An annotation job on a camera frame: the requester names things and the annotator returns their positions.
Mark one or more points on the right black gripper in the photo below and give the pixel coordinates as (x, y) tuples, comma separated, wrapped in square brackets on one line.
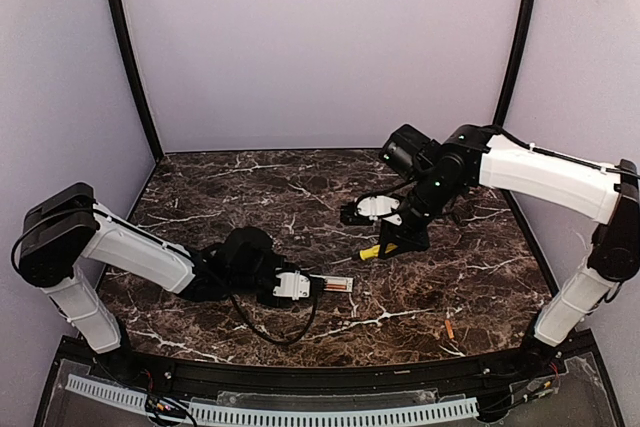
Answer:
[(406, 227)]

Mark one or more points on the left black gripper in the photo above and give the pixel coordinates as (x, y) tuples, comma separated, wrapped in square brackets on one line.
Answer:
[(316, 285)]

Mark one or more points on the yellow handled screwdriver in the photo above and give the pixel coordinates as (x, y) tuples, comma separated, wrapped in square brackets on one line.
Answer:
[(372, 252)]

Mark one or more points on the white remote control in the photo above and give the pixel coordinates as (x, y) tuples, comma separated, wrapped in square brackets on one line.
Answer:
[(333, 283)]

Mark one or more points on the orange battery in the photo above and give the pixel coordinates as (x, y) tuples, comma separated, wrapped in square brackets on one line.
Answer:
[(336, 288), (449, 329)]

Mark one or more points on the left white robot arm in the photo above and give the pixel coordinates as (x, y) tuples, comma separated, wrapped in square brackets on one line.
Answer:
[(72, 225)]

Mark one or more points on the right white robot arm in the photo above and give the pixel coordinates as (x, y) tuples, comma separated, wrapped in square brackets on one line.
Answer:
[(489, 156)]

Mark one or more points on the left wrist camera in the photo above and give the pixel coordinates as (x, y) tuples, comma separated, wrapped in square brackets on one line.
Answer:
[(296, 285)]

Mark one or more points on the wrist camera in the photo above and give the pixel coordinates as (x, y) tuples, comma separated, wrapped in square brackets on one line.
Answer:
[(367, 210), (296, 285)]

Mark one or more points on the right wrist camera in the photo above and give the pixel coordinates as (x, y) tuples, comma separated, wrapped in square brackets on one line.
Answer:
[(367, 210)]

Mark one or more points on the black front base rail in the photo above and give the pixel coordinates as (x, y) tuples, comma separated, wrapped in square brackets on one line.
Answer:
[(483, 375)]

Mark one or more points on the white slotted cable duct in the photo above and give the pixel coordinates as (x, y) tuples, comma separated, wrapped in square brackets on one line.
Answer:
[(411, 408)]

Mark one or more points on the right black frame post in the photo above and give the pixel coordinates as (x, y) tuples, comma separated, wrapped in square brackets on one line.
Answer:
[(520, 35)]

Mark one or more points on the black frame post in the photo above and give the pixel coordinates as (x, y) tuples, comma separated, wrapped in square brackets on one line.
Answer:
[(134, 80), (520, 35)]

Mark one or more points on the left black frame post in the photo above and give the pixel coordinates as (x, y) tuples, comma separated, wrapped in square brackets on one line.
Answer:
[(134, 80)]

